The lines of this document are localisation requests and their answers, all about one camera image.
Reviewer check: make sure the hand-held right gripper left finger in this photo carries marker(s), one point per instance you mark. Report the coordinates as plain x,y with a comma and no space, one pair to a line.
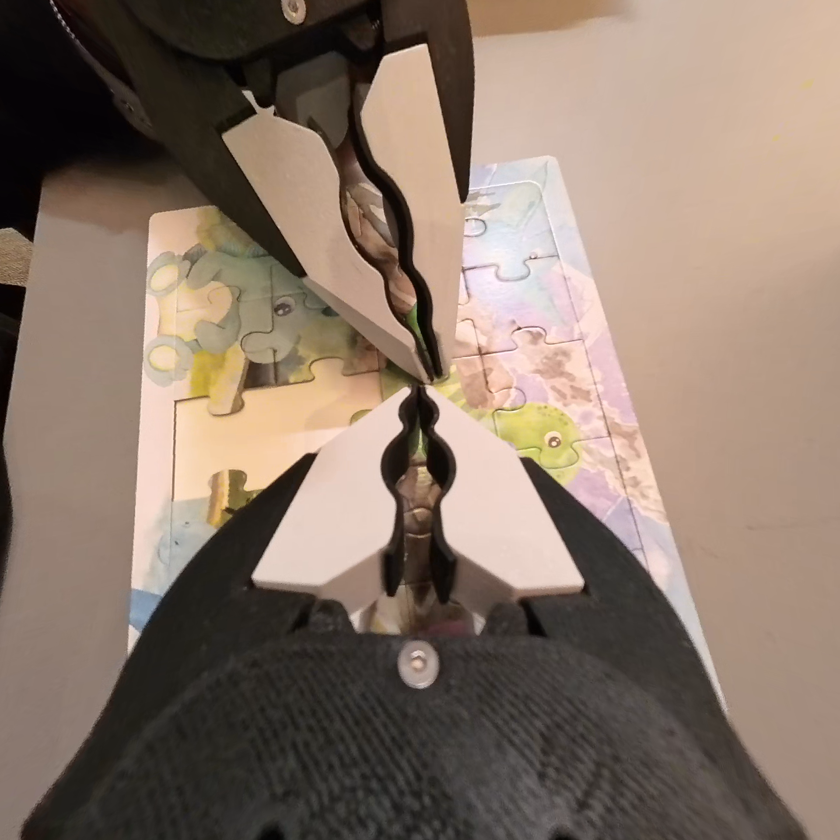
328,518

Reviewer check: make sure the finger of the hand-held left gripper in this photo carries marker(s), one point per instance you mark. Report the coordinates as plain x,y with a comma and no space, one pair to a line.
295,190
420,144

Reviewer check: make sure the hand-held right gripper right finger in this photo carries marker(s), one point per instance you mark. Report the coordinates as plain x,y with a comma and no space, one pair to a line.
512,525

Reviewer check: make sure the dinosaur jigsaw puzzle board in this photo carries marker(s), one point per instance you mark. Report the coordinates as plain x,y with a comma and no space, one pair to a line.
590,394

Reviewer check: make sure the green dinosaur puzzle piece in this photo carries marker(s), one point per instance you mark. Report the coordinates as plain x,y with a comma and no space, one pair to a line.
412,325

